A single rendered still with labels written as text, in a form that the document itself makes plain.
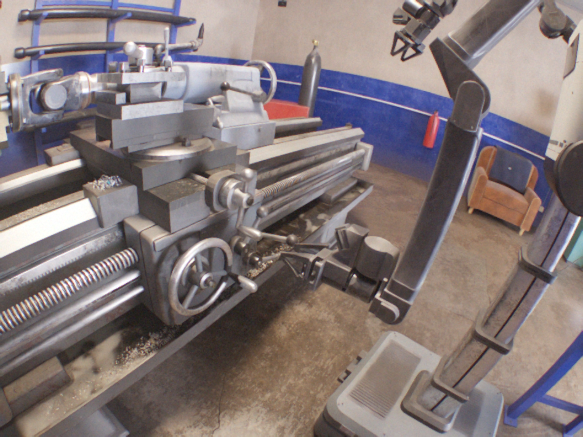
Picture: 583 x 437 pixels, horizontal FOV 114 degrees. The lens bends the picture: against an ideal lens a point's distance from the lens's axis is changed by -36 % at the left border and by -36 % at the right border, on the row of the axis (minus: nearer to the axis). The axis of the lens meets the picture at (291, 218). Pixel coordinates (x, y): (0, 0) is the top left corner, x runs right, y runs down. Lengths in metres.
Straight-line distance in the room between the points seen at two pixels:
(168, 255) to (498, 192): 3.72
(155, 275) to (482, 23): 0.79
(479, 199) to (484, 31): 3.53
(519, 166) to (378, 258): 3.80
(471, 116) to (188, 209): 0.57
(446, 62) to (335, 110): 4.57
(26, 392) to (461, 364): 1.19
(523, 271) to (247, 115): 1.04
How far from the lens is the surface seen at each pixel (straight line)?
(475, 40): 0.48
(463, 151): 0.45
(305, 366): 1.39
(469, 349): 0.88
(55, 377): 0.91
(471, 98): 0.43
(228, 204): 0.66
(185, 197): 0.65
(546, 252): 0.75
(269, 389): 1.30
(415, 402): 1.09
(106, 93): 0.75
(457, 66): 0.46
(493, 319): 0.83
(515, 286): 0.77
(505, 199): 3.98
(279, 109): 3.69
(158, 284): 0.72
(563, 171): 0.65
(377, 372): 1.15
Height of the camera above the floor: 1.15
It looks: 28 degrees down
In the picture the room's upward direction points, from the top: 9 degrees clockwise
